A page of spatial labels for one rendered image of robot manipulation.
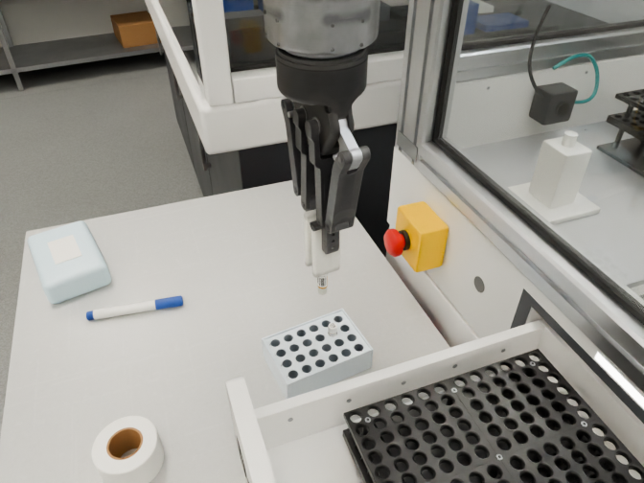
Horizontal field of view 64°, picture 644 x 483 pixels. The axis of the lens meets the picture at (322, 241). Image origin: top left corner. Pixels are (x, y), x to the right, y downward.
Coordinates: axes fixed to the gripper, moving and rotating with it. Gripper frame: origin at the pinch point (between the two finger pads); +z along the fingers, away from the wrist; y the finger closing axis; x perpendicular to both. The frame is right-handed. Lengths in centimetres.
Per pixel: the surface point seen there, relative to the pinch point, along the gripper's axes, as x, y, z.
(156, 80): 36, -320, 100
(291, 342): -2.1, -4.7, 19.8
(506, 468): 5.3, 24.7, 9.2
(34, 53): -34, -366, 85
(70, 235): -26, -41, 19
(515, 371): 13.2, 17.3, 9.3
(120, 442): -25.2, -1.1, 20.9
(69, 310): -28.5, -28.3, 23.3
